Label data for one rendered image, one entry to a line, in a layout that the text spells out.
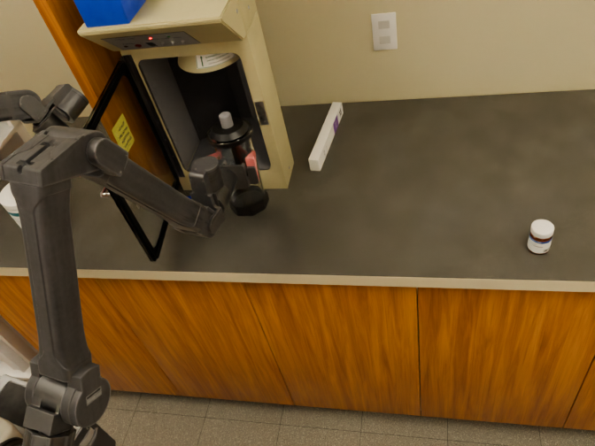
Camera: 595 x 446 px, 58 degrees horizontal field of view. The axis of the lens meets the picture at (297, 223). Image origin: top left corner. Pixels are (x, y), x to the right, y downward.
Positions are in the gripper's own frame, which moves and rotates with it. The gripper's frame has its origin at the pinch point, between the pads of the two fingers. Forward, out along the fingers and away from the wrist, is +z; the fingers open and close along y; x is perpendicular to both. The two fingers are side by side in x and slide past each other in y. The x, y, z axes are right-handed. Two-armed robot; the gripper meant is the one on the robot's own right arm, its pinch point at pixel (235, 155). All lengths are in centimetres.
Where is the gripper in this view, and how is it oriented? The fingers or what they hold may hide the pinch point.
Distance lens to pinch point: 131.4
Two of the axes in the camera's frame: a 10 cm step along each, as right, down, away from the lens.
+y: -9.7, 0.0, 2.4
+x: 1.5, 7.5, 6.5
